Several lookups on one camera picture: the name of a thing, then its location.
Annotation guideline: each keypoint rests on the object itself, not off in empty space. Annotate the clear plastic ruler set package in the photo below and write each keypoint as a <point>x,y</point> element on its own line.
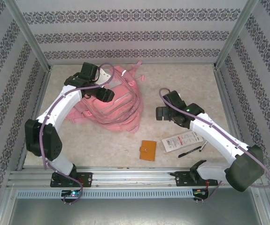
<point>181,141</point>

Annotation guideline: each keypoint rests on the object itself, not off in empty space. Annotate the black pen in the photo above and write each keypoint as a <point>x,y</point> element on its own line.
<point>188,152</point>

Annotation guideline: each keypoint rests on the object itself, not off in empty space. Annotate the orange leather wallet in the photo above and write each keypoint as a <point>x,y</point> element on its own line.
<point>147,150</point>

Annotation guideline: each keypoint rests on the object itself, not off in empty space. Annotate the pink student backpack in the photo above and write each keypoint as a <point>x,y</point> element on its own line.
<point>116,114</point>

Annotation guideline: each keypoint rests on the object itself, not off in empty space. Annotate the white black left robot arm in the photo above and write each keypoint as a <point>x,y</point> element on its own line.
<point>62,105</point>

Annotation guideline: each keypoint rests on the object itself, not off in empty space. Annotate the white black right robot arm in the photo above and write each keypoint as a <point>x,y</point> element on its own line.
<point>214,136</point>

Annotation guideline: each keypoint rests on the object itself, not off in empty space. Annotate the small circuit board with LED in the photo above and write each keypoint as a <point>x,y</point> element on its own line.
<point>200,192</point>
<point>72,193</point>

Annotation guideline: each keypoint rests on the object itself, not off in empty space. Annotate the grey metal base panel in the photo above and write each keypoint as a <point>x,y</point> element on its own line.
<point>134,211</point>

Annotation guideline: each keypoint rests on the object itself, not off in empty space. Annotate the aluminium side rail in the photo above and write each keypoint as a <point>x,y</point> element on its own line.
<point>225,93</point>
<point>41,93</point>

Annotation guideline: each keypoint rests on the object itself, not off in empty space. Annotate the aluminium corner post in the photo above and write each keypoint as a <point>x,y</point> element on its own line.
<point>235,32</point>
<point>28,32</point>

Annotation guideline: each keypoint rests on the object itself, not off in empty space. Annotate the aluminium mounting rail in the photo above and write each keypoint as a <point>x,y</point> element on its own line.
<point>134,178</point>

